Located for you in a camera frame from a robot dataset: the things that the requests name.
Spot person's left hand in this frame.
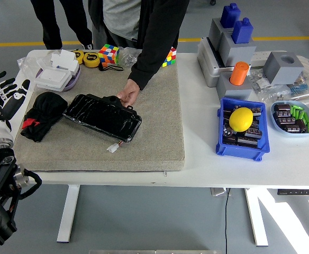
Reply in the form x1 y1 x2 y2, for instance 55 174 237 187
116 79 141 107

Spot white open carton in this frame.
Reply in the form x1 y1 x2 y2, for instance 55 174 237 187
37 49 79 74

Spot purple tray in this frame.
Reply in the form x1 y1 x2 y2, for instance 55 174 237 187
35 65 81 92

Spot grey-brown mat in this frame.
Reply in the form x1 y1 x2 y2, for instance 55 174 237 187
13 63 186 173

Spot clear bag of metal parts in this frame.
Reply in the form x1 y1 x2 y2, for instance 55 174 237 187
119 47 142 67

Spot yellow lemon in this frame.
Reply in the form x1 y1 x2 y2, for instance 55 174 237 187
229 107 254 132

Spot black cable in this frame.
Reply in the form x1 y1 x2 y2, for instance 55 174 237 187
224 188 231 254

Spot clear bag of small parts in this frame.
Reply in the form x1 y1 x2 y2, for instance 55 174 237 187
247 68 274 93

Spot black wrist strap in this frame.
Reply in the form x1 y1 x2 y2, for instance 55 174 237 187
98 64 124 72

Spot white connector plug with wires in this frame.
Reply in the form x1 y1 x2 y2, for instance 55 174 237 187
106 141 124 154

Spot person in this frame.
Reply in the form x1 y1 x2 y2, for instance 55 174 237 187
30 0 94 50
87 0 189 58

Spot grey block with round hole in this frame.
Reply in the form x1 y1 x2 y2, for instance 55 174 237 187
262 51 305 85

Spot white flat box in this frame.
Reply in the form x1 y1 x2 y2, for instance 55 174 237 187
34 66 72 92

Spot colourful puzzle cube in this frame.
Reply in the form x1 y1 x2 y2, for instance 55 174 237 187
98 43 120 67
161 45 177 68

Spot black rag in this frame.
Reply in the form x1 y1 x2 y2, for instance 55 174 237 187
20 92 68 143

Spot grey box under table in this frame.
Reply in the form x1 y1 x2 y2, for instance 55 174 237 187
210 187 232 197

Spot blue bottle-shaped block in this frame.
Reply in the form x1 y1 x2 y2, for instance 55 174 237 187
220 3 241 29
231 17 254 44

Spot yellow tape measure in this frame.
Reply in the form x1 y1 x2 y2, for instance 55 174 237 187
83 51 100 68
74 49 85 64

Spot white table leg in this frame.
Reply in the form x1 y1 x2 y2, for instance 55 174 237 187
244 188 269 247
56 185 80 243

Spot black table control panel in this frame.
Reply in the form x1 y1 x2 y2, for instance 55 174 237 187
277 189 309 196

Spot orange cylinder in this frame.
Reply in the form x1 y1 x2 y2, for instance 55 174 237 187
229 61 251 86

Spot light grey case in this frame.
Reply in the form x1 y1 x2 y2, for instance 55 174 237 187
196 37 236 87

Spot white power strip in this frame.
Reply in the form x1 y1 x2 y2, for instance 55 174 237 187
251 50 287 66

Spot light blue dish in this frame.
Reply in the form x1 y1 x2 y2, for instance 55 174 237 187
270 100 309 139

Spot blue plastic bin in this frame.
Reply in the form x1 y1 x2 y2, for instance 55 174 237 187
216 96 271 162

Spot clear bag of blue resistors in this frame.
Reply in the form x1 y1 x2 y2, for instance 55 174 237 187
288 75 309 97

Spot black glossy panel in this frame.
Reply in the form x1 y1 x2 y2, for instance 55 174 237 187
62 93 142 144

